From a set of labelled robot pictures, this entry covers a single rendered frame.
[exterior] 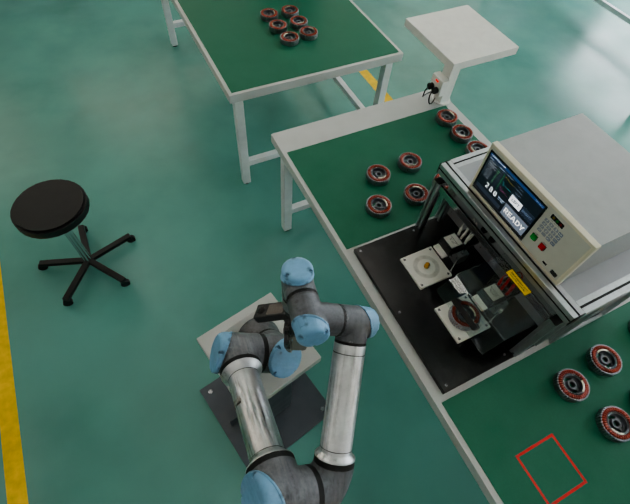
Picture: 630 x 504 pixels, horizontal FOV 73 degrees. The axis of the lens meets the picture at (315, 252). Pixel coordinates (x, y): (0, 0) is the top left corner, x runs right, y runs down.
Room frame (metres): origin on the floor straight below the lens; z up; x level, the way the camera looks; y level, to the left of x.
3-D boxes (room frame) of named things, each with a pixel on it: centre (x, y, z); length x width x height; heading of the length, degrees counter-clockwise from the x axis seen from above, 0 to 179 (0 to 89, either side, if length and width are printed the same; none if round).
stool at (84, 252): (1.22, 1.30, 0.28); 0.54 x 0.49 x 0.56; 121
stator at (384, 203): (1.23, -0.26, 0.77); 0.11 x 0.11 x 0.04
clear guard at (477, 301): (0.68, -0.61, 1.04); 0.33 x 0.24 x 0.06; 121
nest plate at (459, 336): (0.72, -0.57, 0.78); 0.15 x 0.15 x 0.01; 31
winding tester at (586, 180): (0.98, -0.79, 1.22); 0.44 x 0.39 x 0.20; 31
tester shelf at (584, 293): (0.99, -0.78, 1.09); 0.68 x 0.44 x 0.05; 31
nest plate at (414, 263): (0.93, -0.45, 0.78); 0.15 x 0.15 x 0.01; 31
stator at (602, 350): (0.62, -1.08, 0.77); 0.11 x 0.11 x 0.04
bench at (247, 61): (2.96, 0.54, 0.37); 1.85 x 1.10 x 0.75; 31
